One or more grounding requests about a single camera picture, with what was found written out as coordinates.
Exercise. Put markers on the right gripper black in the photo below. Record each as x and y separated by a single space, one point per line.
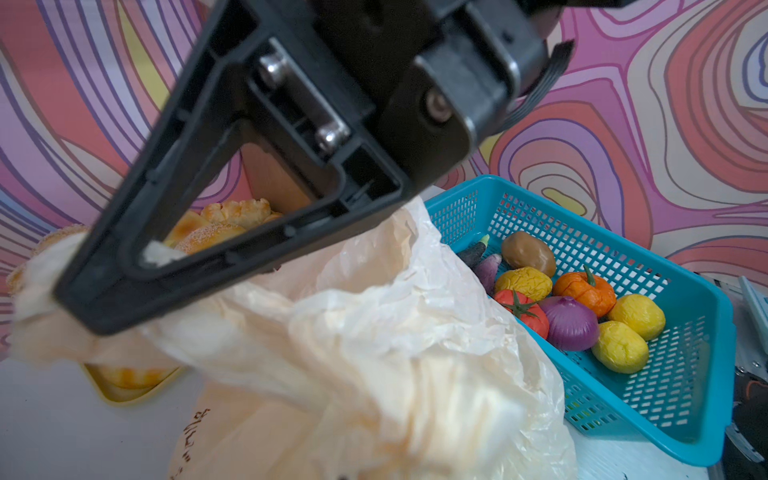
445 75

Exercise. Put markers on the translucent beige plastic bag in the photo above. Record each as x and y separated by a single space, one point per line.
379 357

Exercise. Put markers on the wooden shelf unit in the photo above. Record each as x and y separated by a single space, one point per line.
268 179

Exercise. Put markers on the striped croissant bread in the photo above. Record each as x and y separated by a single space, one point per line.
248 214

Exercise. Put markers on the oval bread bun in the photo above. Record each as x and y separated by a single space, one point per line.
208 236

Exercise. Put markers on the dark toy eggplant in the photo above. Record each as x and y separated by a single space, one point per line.
473 255

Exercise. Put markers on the brown toy potato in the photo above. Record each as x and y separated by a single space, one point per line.
520 249

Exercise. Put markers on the purple toy eggplant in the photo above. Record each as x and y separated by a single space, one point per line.
486 271

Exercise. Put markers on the red toy tomato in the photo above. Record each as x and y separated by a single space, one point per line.
526 310

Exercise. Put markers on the orange toy pumpkin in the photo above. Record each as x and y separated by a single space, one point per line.
587 288

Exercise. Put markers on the purple toy onion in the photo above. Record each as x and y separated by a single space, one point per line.
572 326

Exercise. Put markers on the yellow toy lemon right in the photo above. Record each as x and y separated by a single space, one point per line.
639 313

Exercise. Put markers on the yellow toy lemon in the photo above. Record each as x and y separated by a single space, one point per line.
620 349
639 313

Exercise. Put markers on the sugared bread roll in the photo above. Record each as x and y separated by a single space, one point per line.
36 252

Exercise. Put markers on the yellow bread tray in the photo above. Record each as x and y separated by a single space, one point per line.
126 386

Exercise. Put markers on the teal plastic basket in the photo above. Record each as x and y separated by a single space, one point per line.
681 400

